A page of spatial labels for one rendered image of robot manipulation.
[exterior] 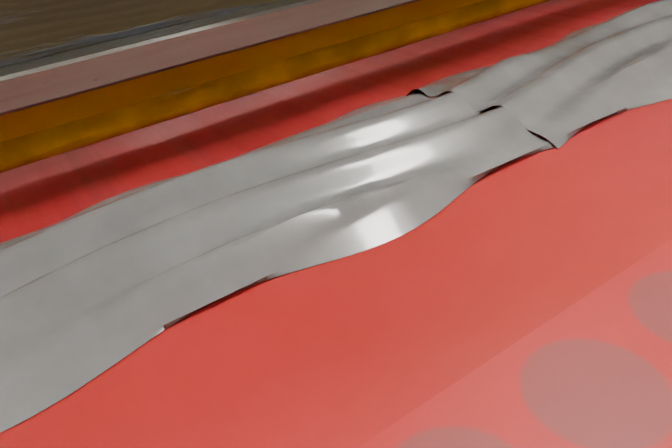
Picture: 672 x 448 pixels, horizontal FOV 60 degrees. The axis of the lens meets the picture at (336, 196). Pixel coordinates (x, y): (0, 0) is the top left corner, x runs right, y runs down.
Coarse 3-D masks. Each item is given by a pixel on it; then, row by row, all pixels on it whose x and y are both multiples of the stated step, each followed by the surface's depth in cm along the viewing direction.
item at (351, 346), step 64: (192, 128) 22; (256, 128) 21; (0, 192) 19; (64, 192) 18; (512, 192) 15; (576, 192) 14; (640, 192) 14; (384, 256) 13; (448, 256) 13; (512, 256) 13; (576, 256) 12; (640, 256) 12; (192, 320) 12; (256, 320) 12; (320, 320) 12; (384, 320) 11; (448, 320) 11; (512, 320) 11; (128, 384) 11; (192, 384) 10; (256, 384) 10; (320, 384) 10; (384, 384) 10; (448, 384) 10
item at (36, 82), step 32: (288, 0) 21; (320, 0) 20; (352, 0) 21; (384, 0) 22; (416, 0) 23; (160, 32) 18; (192, 32) 18; (224, 32) 19; (256, 32) 19; (288, 32) 20; (32, 64) 17; (64, 64) 17; (96, 64) 17; (128, 64) 18; (160, 64) 18; (0, 96) 16; (32, 96) 16; (64, 96) 17
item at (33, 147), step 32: (512, 0) 29; (544, 0) 30; (384, 32) 25; (416, 32) 26; (288, 64) 23; (320, 64) 24; (160, 96) 21; (192, 96) 21; (224, 96) 22; (64, 128) 19; (96, 128) 20; (128, 128) 21; (0, 160) 19; (32, 160) 19
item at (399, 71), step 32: (576, 0) 32; (608, 0) 31; (640, 0) 30; (448, 32) 29; (480, 32) 29; (512, 32) 28; (544, 32) 27; (352, 64) 27; (384, 64) 26; (416, 64) 25; (448, 64) 25; (480, 64) 24; (608, 128) 17; (640, 128) 17; (608, 160) 16; (640, 160) 15
